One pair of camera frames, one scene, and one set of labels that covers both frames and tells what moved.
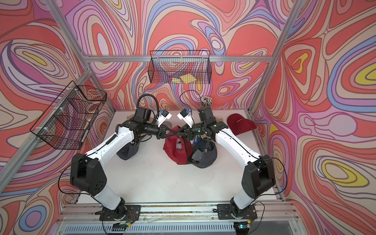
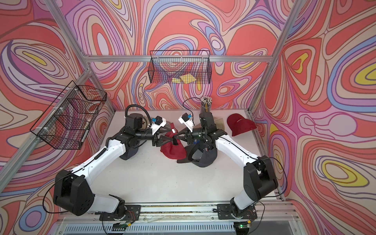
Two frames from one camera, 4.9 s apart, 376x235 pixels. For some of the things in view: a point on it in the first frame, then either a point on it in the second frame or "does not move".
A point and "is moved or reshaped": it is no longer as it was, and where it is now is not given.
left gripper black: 161,133 → 158,142
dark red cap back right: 238,125 does not move
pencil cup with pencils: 206,104 does not move
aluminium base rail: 82,218 does not move
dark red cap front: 177,148 is moved or reshaped
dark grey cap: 128,151 does not move
